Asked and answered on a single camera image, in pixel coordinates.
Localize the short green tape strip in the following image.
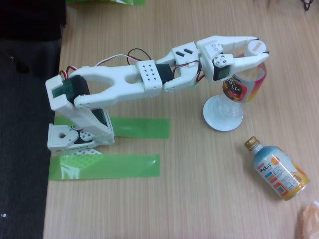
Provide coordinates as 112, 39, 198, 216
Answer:
54, 116, 170, 139

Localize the green plastic sheet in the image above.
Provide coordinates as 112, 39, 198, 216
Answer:
66, 0, 146, 7

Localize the clear plastic bottle white cap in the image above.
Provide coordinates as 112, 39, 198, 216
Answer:
210, 39, 268, 125

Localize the orange drink bottle gold cap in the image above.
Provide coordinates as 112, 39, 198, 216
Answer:
244, 136, 310, 202

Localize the black cable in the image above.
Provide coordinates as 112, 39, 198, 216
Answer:
300, 0, 314, 11

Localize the white round plate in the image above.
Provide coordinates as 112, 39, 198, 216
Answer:
202, 96, 244, 132

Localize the long green tape strip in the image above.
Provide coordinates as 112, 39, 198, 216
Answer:
49, 153, 160, 182

